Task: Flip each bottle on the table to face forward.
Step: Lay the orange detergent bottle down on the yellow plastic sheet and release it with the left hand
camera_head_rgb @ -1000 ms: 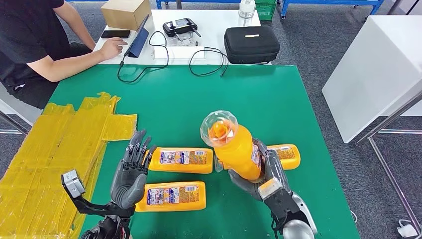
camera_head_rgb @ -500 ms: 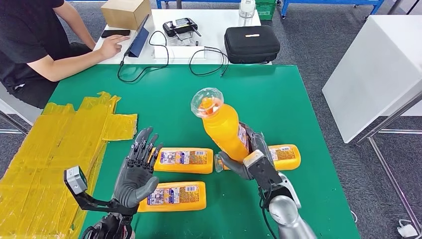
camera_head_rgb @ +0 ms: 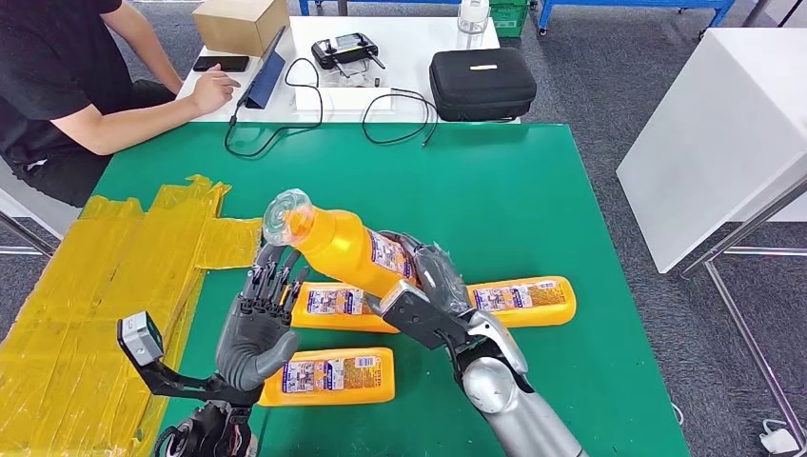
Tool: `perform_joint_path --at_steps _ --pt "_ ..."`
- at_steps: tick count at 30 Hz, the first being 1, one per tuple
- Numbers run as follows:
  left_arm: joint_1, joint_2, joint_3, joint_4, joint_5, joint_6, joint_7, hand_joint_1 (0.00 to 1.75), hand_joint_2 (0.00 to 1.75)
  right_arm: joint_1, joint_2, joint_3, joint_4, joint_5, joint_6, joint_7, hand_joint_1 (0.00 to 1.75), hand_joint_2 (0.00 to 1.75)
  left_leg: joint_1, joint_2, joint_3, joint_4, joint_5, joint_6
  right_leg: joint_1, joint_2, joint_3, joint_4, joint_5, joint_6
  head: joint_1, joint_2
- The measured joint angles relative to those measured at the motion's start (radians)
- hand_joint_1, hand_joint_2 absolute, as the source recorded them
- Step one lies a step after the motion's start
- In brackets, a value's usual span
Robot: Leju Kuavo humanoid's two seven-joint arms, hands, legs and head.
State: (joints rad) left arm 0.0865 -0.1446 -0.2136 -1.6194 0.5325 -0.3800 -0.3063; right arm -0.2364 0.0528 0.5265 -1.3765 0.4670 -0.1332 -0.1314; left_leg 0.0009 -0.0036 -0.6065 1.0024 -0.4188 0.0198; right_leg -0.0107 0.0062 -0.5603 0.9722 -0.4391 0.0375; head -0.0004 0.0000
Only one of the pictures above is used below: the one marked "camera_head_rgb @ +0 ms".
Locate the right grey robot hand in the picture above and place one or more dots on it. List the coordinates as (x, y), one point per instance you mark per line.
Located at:
(441, 277)

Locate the person's right hand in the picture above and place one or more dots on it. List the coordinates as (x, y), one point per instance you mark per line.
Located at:
(214, 91)

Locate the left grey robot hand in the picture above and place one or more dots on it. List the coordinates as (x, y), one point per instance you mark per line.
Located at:
(252, 347)

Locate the orange bottle with clear cap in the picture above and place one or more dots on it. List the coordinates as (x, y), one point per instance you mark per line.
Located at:
(353, 388)
(340, 246)
(334, 321)
(542, 312)

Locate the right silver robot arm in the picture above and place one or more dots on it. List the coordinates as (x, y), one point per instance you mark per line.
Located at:
(504, 410)

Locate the person's right forearm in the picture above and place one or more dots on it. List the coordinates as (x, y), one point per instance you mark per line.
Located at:
(126, 129)

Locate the clear plastic bottle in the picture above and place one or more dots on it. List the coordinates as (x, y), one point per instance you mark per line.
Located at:
(473, 19)

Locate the black smartphone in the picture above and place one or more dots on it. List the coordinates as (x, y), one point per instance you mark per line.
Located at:
(220, 63)

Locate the tablet in blue case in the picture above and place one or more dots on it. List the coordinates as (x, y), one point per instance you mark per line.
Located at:
(268, 79)

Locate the brown cardboard box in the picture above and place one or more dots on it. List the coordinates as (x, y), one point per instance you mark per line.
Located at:
(239, 25)

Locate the black remote controller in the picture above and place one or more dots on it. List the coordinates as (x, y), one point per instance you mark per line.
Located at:
(343, 53)

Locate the clear plastic bag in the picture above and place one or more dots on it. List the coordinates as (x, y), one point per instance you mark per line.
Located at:
(353, 75)

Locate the person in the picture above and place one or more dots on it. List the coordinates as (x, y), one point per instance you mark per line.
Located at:
(44, 63)

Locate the yellow tape patch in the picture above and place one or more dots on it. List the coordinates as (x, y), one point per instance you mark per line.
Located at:
(75, 303)

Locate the black zip case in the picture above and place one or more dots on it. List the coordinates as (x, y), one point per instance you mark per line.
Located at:
(482, 88)

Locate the white desk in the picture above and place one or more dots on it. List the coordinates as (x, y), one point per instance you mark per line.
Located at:
(410, 38)

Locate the white stool with metal legs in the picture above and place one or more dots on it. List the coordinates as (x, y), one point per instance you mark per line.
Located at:
(44, 217)

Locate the green plastic crate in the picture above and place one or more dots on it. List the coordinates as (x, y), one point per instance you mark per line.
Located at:
(507, 22)

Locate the large white table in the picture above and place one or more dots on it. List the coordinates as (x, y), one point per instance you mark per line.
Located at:
(712, 145)

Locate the white power adapter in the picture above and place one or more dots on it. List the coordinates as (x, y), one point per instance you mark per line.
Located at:
(780, 441)

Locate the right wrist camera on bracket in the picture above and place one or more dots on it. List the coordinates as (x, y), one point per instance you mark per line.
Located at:
(416, 315)

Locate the blue metal frame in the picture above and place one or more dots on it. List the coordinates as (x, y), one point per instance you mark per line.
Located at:
(693, 3)

